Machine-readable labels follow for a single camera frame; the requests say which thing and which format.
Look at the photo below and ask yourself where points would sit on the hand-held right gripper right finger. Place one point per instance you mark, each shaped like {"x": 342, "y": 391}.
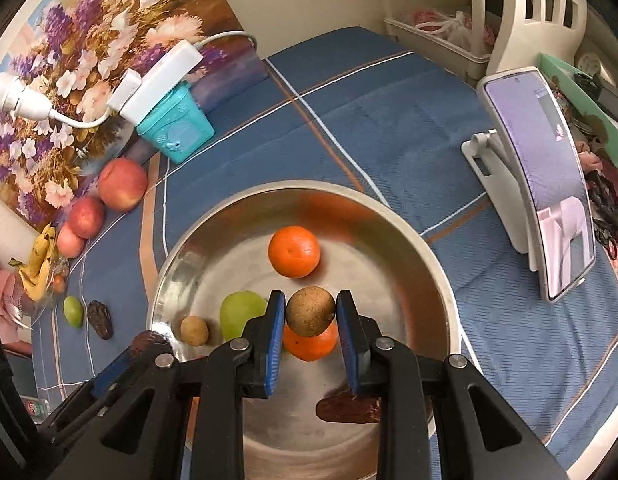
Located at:
{"x": 350, "y": 345}

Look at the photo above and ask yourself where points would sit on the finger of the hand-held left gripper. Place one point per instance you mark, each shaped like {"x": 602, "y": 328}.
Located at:
{"x": 111, "y": 375}

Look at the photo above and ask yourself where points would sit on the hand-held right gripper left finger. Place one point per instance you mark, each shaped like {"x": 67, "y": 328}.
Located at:
{"x": 275, "y": 340}

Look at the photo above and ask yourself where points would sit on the small orange mandarin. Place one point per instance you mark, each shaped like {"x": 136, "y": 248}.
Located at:
{"x": 309, "y": 349}

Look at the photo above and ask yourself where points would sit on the brown longan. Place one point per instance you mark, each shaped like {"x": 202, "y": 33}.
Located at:
{"x": 194, "y": 331}
{"x": 310, "y": 311}

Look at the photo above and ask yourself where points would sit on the large green jujube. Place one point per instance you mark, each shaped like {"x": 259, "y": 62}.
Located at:
{"x": 236, "y": 312}

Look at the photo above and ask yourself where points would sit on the silver metal bowl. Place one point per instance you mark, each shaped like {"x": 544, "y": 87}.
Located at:
{"x": 379, "y": 270}

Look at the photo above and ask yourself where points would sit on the large orange mandarin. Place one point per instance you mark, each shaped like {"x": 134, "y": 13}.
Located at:
{"x": 294, "y": 251}

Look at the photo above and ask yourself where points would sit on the glass mug with print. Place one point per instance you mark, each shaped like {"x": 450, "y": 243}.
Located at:
{"x": 34, "y": 406}

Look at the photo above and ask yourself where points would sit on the small green jujube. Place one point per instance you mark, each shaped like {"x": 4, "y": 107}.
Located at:
{"x": 73, "y": 311}

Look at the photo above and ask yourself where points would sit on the small mandarin in container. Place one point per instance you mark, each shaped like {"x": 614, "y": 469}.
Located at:
{"x": 59, "y": 284}

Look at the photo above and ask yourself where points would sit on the yellow banana bunch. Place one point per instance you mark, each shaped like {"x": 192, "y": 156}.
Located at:
{"x": 36, "y": 265}

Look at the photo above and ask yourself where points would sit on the red apple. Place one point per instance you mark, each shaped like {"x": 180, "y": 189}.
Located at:
{"x": 70, "y": 242}
{"x": 86, "y": 216}
{"x": 123, "y": 184}

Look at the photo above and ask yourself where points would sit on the blue checked tablecloth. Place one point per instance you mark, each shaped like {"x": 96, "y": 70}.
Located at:
{"x": 389, "y": 125}

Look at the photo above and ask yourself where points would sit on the white phone stand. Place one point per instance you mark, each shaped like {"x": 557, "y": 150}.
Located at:
{"x": 489, "y": 160}

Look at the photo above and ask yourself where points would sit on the teal plastic box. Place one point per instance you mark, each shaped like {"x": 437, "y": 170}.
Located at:
{"x": 181, "y": 127}

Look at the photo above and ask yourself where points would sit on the smartphone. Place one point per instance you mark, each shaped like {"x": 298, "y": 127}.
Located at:
{"x": 549, "y": 175}

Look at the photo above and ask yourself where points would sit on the white power strip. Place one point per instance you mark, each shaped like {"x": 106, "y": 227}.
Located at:
{"x": 159, "y": 80}

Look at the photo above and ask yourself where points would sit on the white plastic basket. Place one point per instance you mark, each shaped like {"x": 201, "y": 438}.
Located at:
{"x": 439, "y": 50}

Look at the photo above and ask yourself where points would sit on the clear plastic bag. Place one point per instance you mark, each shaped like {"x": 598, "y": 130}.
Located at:
{"x": 456, "y": 27}

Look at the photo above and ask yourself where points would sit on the floral painting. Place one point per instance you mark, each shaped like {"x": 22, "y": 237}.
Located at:
{"x": 89, "y": 35}

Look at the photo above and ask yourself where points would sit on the green cardboard box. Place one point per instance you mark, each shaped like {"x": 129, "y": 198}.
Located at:
{"x": 564, "y": 74}

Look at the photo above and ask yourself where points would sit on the white plastic chair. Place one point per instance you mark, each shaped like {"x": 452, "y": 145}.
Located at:
{"x": 509, "y": 35}

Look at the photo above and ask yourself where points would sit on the white alarm clock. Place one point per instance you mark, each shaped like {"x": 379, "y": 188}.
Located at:
{"x": 589, "y": 65}

